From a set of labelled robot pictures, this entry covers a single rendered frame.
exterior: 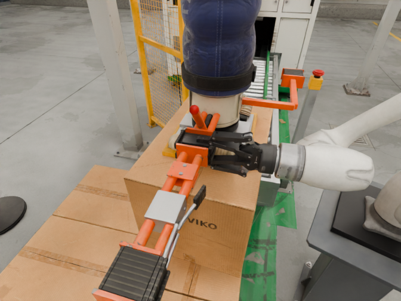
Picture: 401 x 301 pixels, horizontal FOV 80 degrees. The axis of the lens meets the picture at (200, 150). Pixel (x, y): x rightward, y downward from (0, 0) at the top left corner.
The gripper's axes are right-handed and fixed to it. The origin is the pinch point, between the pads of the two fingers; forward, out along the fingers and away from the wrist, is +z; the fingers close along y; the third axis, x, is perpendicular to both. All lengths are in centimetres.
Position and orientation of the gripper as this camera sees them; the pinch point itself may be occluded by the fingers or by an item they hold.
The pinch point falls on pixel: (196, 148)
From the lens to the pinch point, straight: 63.3
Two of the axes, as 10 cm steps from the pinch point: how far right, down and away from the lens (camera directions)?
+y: 0.1, 7.8, 6.3
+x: 2.4, -6.1, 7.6
